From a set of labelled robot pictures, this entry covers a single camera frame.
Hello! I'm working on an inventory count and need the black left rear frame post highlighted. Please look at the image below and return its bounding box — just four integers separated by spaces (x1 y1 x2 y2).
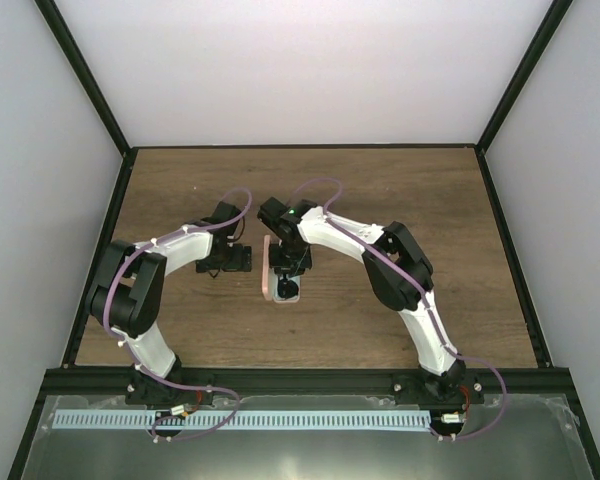
34 0 131 156

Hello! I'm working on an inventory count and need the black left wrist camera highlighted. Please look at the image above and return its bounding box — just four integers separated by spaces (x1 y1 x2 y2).
209 201 242 235

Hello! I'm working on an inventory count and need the pink glasses case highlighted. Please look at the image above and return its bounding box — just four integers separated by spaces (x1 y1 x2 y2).
261 235 300 304

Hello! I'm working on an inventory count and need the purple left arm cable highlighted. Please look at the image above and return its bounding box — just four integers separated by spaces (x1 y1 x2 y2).
102 187 254 444

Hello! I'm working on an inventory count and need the black right rear frame post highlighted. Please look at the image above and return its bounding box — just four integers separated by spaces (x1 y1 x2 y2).
476 0 573 155

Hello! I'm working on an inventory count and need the metal front tray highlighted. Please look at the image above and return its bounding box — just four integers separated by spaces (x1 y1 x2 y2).
21 395 593 479

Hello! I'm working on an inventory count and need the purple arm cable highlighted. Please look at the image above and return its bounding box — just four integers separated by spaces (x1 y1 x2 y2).
292 178 509 442
102 187 254 444

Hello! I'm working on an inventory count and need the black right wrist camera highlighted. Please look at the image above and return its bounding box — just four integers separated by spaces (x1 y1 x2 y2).
257 197 299 239

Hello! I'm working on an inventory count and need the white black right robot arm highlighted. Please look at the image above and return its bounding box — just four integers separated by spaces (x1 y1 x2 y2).
257 197 466 403

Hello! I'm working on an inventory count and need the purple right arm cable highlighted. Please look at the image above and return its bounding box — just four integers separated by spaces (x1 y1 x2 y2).
292 178 509 442

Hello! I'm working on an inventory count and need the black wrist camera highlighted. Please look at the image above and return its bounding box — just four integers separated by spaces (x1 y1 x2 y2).
209 201 242 235
257 197 299 239

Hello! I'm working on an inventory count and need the black frame post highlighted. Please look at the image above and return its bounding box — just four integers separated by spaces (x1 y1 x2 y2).
476 0 573 155
34 0 131 156

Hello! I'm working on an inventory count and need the black front mounting rail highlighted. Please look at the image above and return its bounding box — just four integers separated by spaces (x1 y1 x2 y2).
44 366 571 405

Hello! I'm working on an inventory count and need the light blue slotted cable duct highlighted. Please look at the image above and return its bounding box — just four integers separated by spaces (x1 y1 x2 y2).
51 409 431 432

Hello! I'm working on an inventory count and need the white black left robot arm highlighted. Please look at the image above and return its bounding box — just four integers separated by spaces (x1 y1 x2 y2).
85 222 252 404

